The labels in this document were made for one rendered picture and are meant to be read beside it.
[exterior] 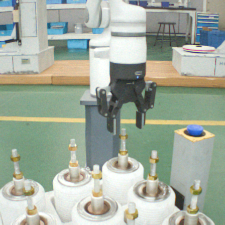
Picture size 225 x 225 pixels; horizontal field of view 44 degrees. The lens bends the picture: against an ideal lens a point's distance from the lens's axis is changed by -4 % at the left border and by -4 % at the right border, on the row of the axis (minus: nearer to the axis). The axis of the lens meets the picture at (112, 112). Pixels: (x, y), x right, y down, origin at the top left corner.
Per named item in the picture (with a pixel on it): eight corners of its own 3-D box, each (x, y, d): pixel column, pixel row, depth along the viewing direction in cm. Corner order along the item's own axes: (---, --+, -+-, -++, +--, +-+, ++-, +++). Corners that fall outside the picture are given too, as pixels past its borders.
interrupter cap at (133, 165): (105, 159, 69) (105, 156, 69) (136, 157, 70) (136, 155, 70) (107, 176, 62) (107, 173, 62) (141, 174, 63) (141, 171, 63)
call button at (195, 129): (182, 133, 69) (183, 125, 68) (195, 130, 70) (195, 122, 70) (193, 139, 65) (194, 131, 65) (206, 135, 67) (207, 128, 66)
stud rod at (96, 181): (100, 203, 50) (99, 166, 48) (95, 204, 50) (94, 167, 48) (99, 200, 51) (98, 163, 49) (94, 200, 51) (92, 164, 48)
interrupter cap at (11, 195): (-2, 202, 52) (-3, 199, 52) (6, 181, 59) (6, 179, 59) (36, 202, 53) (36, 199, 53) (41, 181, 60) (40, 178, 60)
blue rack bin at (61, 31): (49, 33, 546) (49, 22, 539) (69, 32, 544) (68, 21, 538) (42, 34, 498) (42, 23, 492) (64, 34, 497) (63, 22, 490)
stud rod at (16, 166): (22, 183, 55) (17, 149, 53) (18, 185, 55) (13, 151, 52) (19, 181, 56) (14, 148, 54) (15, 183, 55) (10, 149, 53)
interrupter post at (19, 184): (13, 195, 55) (11, 181, 54) (16, 188, 57) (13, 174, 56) (25, 194, 55) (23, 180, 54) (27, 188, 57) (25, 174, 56)
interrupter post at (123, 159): (117, 163, 67) (117, 151, 66) (127, 163, 67) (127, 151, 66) (118, 169, 65) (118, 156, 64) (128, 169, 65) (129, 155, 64)
